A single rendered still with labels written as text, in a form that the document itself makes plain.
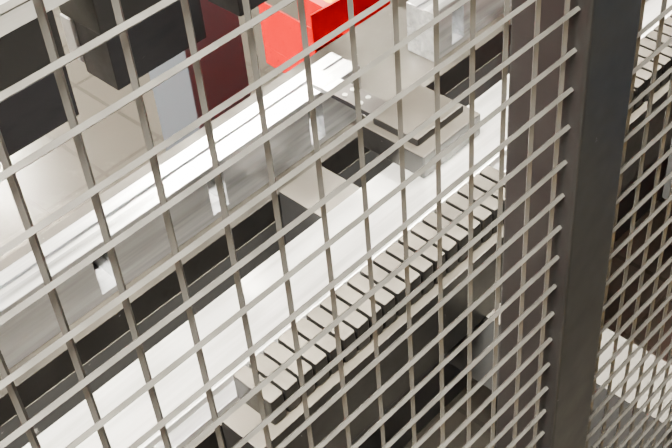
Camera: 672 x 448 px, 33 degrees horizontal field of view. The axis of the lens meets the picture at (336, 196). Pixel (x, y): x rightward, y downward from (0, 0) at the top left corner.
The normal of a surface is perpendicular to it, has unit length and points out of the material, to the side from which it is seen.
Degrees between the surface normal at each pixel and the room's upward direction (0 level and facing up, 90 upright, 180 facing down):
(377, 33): 0
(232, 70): 90
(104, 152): 0
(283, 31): 90
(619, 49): 90
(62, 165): 0
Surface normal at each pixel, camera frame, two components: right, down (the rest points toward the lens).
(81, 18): -0.69, 0.52
